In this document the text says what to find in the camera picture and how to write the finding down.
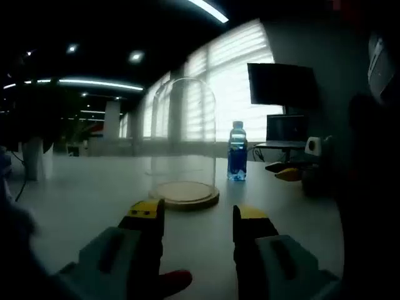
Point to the grey chest-worn device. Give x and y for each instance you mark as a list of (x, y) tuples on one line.
[(378, 68)]

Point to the open laptop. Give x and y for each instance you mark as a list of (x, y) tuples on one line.
[(286, 129)]

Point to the window with white blinds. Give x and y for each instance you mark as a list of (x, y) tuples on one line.
[(231, 78)]

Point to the clear glass dome cover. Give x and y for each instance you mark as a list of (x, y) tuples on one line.
[(182, 125)]

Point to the curved ceiling light strip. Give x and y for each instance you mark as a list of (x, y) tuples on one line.
[(93, 83)]

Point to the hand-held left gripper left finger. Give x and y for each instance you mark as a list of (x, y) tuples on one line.
[(103, 262)]

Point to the white pillar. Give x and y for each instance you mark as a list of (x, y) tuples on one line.
[(112, 120)]

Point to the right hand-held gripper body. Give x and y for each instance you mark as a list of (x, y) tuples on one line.
[(313, 146)]

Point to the round wooden base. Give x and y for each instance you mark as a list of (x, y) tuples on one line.
[(184, 192)]

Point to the person's left hand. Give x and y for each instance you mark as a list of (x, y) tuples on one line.
[(176, 280)]

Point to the round ceiling downlight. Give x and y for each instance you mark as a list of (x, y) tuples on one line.
[(72, 48), (136, 56)]

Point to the blue drink bottle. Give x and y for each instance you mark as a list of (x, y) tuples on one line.
[(237, 156)]

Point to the green potted plant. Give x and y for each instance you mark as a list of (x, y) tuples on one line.
[(34, 112)]

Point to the black monitor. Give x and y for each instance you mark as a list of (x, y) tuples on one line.
[(281, 84)]

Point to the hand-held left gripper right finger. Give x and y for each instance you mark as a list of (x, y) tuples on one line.
[(281, 265)]

